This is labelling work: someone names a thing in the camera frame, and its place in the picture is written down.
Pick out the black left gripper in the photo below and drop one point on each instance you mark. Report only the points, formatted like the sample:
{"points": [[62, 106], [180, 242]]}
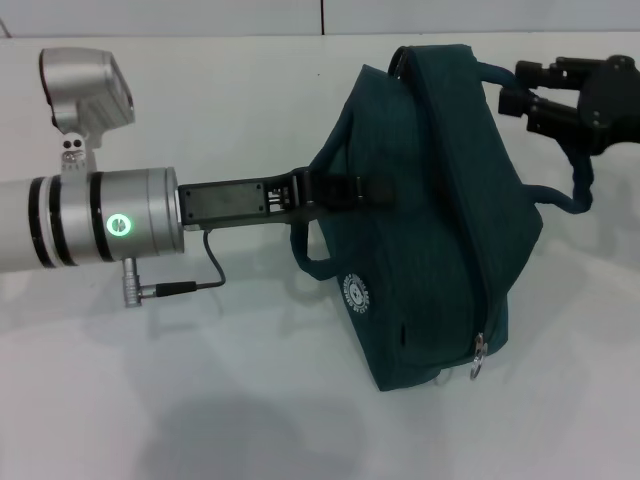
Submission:
{"points": [[225, 200]]}

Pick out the left wrist silver connector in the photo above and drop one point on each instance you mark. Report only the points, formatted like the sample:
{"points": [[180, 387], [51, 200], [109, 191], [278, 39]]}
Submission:
{"points": [[132, 282]]}

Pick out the white and silver left arm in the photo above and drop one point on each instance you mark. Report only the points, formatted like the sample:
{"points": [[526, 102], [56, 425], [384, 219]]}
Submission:
{"points": [[75, 220]]}

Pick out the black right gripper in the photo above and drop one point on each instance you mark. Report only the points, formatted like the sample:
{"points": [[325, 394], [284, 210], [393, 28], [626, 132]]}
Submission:
{"points": [[612, 105]]}

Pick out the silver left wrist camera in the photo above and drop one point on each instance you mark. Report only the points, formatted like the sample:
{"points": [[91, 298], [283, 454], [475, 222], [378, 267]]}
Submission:
{"points": [[85, 85]]}

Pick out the dark teal insulated lunch bag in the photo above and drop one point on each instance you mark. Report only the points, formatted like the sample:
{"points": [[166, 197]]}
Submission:
{"points": [[430, 225]]}

